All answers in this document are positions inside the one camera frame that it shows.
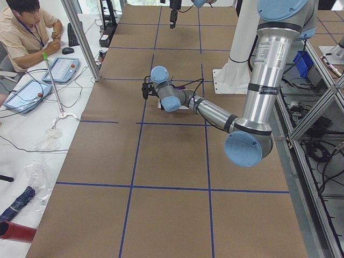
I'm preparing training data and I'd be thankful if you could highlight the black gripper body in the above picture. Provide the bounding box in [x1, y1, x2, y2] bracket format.
[169, 0, 182, 29]

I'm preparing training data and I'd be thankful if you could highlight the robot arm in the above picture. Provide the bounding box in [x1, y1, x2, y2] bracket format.
[169, 0, 216, 29]
[142, 1, 318, 167]

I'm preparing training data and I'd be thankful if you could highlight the white rack base tray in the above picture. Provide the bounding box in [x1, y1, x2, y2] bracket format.
[157, 100, 189, 110]

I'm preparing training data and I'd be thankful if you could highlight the black keyboard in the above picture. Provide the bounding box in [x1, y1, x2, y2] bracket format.
[67, 23, 79, 47]

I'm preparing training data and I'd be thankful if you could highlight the black computer mouse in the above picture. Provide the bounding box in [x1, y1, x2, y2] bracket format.
[62, 47, 74, 55]

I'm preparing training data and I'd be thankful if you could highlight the blue teach pendant far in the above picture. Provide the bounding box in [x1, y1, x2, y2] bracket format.
[45, 57, 80, 83]

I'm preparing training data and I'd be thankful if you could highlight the blue teach pendant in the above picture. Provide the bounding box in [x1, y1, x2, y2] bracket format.
[45, 57, 80, 83]
[3, 80, 52, 114]

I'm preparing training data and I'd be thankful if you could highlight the blue storage bin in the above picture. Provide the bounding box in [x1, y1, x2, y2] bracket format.
[293, 51, 314, 79]

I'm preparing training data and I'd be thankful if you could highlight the person in beige shirt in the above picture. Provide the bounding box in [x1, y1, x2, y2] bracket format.
[1, 1, 63, 73]

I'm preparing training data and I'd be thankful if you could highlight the blue teach pendant near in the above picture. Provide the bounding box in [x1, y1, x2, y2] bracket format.
[3, 80, 52, 114]

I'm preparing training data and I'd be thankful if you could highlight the folded blue umbrella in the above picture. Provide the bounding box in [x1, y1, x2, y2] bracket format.
[1, 186, 35, 222]

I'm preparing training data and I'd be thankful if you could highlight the red cylinder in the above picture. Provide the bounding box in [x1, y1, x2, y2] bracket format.
[1, 221, 37, 243]

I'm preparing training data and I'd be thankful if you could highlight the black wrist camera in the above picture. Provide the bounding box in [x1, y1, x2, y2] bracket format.
[141, 82, 155, 100]

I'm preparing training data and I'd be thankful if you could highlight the aluminium frame post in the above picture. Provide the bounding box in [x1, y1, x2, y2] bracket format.
[61, 0, 101, 82]

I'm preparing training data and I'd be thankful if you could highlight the grabber stick green handle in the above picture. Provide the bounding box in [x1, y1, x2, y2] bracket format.
[42, 52, 80, 129]

